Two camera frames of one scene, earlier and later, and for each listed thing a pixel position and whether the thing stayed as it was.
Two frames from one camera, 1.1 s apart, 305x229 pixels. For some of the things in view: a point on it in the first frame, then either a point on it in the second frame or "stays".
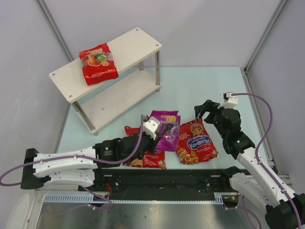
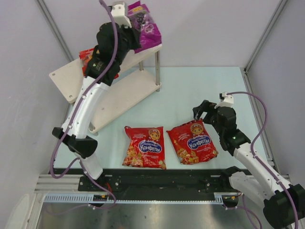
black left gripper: x=147 y=140 to x=132 y=36
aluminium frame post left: x=47 y=15 stays
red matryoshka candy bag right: x=194 y=144 stays
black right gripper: x=210 y=113 stays
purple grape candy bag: x=169 y=135 to x=141 y=20
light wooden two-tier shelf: x=137 y=57 stays
